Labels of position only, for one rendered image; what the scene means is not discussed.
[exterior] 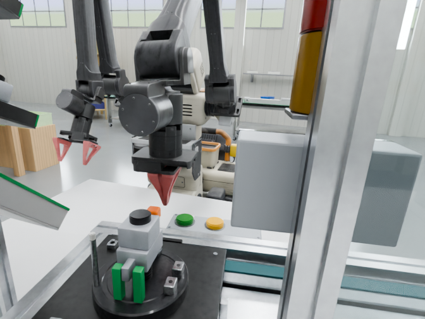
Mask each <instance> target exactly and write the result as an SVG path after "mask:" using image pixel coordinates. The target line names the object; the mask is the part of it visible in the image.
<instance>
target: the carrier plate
mask: <svg viewBox="0 0 425 319"><path fill-rule="evenodd" d="M110 240H114V241H118V235H107V237H106V238H105V239H104V240H103V241H102V242H101V243H100V244H99V245H98V246H97V258H98V265H99V270H100V268H101V267H102V266H103V265H105V264H106V263H107V262H108V261H109V260H111V259H113V258H114V257H116V256H117V255H116V250H117V249H118V248H119V246H118V247H117V248H116V249H115V250H112V249H107V243H108V242H109V241H110ZM162 249H163V250H166V251H169V252H171V253H173V254H175V255H177V256H178V257H180V258H181V259H182V260H183V261H184V262H185V264H186V266H187V269H188V292H187V295H186V298H185V300H184V301H183V302H182V304H181V305H180V307H179V308H178V309H177V310H176V311H175V312H174V313H172V314H171V315H170V316H168V317H166V318H165V319H218V316H219V304H220V299H221V292H222V287H223V278H224V272H225V263H226V252H227V250H226V249H220V248H215V247H205V246H195V245H190V244H180V243H175V242H165V241H163V246H162ZM93 279H94V278H93V271H92V258H91V254H90V255H89V256H88V257H87V258H86V259H85V261H84V262H83V263H82V264H81V265H80V266H79V267H78V268H77V269H76V270H75V271H74V272H73V273H72V274H71V276H70V277H69V278H68V279H67V280H66V281H65V282H64V284H63V285H62V286H61V287H60V288H59V289H58V290H57V291H56V292H55V293H54V294H53V295H52V296H51V297H50V299H49V300H48V301H47V302H46V303H45V304H44V305H43V307H41V309H40V310H39V311H38V312H36V314H35V315H34V316H33V317H32V318H31V319H50V317H55V318H62V319H102V318H101V317H100V316H99V315H98V314H97V312H96V311H95V308H94V305H93V300H92V282H93Z"/></svg>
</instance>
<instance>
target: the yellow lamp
mask: <svg viewBox="0 0 425 319"><path fill-rule="evenodd" d="M321 37H322V31H320V32H311V33H308V34H303V35H301V36H300V37H299V39H298V44H297V53H296V59H295V68H294V73H293V82H292V91H291V97H290V106H289V109H290V110H291V111H294V112H297V113H303V114H308V115H309V113H310V110H311V102H312V94H313V90H314V82H315V78H316V70H317V62H318V57H319V50H320V45H321Z"/></svg>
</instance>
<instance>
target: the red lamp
mask: <svg viewBox="0 0 425 319"><path fill-rule="evenodd" d="M327 1H328V0H304V2H303V7H302V16H301V21H300V30H299V34H300V35H303V34H308V33H311V32H320V31H322V29H323V25H324V17H325V13H326V5H327Z"/></svg>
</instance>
